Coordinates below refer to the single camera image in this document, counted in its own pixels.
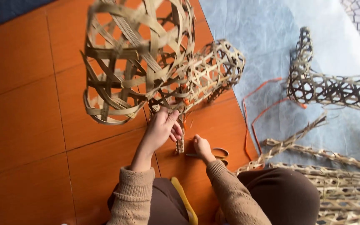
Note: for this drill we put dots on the long woven bamboo strip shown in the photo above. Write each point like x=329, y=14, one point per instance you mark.
x=292, y=140

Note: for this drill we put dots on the dark blue mat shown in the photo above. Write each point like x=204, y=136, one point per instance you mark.
x=8, y=11

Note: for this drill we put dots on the metal scissors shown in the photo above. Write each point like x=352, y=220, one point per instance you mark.
x=220, y=155

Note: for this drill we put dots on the yellow band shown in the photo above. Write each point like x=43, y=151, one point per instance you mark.
x=184, y=200

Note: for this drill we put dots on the heap of woven bamboo pieces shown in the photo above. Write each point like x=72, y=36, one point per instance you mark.
x=345, y=197

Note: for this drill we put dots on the person's right hand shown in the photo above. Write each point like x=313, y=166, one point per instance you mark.
x=205, y=150

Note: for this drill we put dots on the person's right fingers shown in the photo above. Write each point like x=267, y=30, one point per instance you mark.
x=197, y=142

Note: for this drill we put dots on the person's left fingers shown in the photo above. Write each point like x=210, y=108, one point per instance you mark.
x=175, y=130

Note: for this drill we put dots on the grey-blue plastic sheet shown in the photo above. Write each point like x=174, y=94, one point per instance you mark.
x=267, y=47

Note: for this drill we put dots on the fine-weave bamboo tube frame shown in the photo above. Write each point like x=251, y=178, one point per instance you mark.
x=211, y=72

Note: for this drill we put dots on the person's brown trousers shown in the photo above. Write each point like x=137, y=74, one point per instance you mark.
x=286, y=193

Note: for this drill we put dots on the person's left hand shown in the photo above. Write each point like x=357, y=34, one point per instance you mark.
x=158, y=131

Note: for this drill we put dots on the bent woven bamboo figure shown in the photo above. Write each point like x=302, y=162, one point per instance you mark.
x=330, y=89

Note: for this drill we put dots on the large open-weave bamboo basket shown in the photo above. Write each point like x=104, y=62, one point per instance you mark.
x=155, y=40

